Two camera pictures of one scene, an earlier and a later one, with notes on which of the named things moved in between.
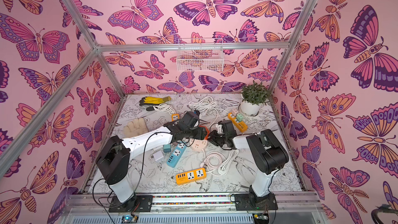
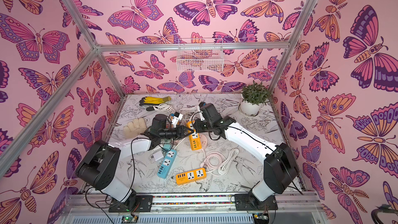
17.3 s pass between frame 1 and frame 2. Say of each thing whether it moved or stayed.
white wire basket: stayed
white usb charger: stayed
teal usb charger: stayed
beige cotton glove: stayed
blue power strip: moved
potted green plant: stayed
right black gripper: moved
